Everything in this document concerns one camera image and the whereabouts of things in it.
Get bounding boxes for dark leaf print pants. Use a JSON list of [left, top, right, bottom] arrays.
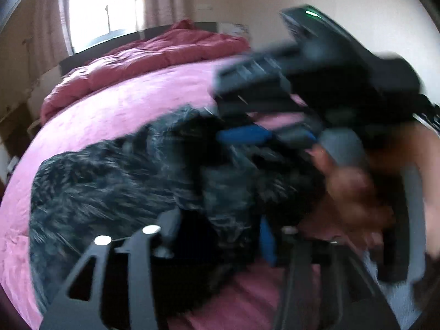
[[29, 105, 327, 318]]

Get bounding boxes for pale patterned curtain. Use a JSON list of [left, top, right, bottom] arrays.
[[32, 0, 73, 67], [142, 0, 180, 31]]

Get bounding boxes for person's right forearm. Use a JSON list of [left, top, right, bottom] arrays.
[[364, 119, 440, 260]]

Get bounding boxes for rose pink duvet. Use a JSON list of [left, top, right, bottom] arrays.
[[40, 20, 252, 125]]

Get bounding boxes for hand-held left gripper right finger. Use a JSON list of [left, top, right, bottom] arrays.
[[259, 217, 401, 330]]

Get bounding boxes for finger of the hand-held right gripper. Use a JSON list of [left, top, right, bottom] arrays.
[[216, 124, 318, 149], [210, 53, 293, 118]]

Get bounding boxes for pink fleece blanket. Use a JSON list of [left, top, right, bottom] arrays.
[[0, 58, 320, 330]]

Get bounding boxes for person's grey clothing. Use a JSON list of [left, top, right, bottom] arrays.
[[362, 247, 425, 320]]

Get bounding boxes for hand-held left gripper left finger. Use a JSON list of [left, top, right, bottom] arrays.
[[41, 210, 183, 330]]

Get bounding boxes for bright window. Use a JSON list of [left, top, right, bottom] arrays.
[[68, 0, 145, 54]]

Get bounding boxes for person's right hand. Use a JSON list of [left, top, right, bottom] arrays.
[[307, 144, 396, 250]]

